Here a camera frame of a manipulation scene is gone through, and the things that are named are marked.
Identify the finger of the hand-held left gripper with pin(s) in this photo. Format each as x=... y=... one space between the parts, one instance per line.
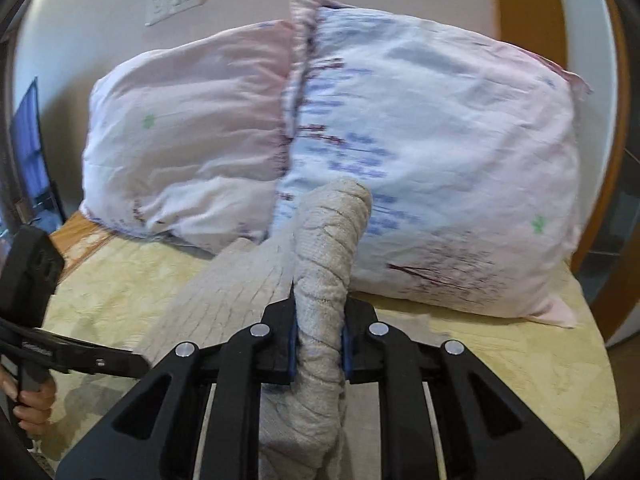
x=90 y=357

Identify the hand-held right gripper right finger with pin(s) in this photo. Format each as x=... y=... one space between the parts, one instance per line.
x=346 y=355

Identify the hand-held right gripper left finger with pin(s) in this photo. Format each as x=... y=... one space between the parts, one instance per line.
x=291 y=347

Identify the person's left hand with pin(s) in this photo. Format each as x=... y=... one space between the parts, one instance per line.
x=36 y=402

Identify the yellow patterned bedsheet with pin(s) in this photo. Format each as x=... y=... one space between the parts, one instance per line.
x=500 y=360

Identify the pink floral pillow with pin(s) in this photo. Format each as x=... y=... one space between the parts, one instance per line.
x=185 y=150

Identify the blue floral pillow with tree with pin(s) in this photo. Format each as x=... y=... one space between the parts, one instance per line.
x=430 y=170

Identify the wooden door frame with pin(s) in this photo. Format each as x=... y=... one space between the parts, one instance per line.
x=590 y=125

